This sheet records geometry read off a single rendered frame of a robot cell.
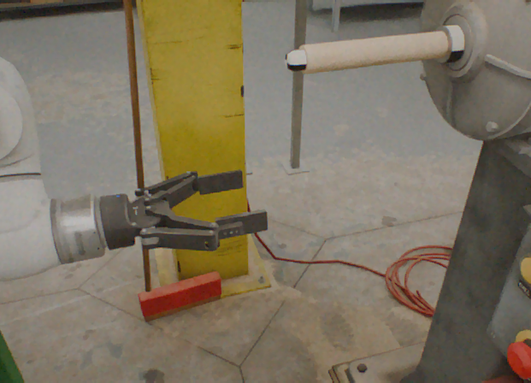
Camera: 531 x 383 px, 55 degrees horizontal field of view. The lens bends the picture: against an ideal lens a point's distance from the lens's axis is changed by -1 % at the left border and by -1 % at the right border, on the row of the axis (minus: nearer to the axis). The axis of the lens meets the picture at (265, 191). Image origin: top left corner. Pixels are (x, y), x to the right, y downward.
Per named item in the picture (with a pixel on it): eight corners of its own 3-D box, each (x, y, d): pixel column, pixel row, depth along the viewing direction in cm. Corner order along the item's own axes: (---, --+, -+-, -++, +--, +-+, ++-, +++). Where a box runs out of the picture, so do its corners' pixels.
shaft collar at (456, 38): (440, 54, 67) (447, 19, 64) (461, 67, 63) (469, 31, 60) (427, 55, 66) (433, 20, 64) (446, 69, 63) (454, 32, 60)
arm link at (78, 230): (65, 278, 67) (111, 268, 68) (48, 218, 63) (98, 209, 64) (68, 242, 75) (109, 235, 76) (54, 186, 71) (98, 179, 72)
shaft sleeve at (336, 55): (431, 52, 65) (435, 27, 63) (445, 61, 63) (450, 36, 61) (297, 67, 61) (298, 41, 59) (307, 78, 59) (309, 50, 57)
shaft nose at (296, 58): (299, 66, 61) (299, 45, 59) (306, 73, 59) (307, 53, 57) (283, 67, 60) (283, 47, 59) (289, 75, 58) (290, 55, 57)
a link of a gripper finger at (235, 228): (203, 227, 67) (207, 238, 64) (240, 220, 68) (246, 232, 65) (204, 237, 67) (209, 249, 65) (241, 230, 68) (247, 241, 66)
